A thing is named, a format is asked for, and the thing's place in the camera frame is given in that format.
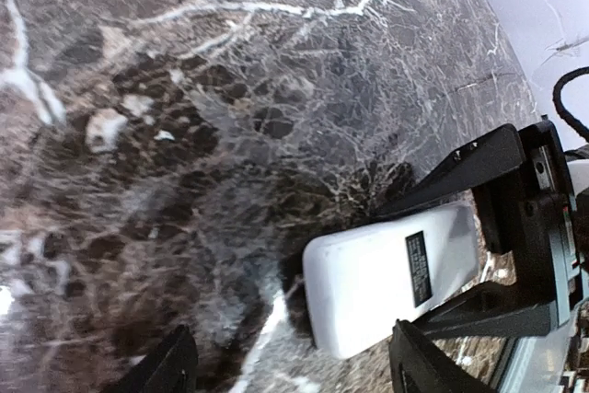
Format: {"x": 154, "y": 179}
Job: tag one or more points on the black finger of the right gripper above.
{"x": 490, "y": 309}
{"x": 480, "y": 161}

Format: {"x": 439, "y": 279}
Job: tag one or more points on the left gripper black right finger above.
{"x": 418, "y": 365}

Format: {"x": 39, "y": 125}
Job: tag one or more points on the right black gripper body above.
{"x": 529, "y": 212}

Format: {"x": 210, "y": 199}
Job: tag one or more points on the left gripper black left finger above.
{"x": 170, "y": 368}

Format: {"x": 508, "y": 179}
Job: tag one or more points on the white red remote control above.
{"x": 359, "y": 282}

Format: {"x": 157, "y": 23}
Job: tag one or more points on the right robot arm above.
{"x": 535, "y": 364}

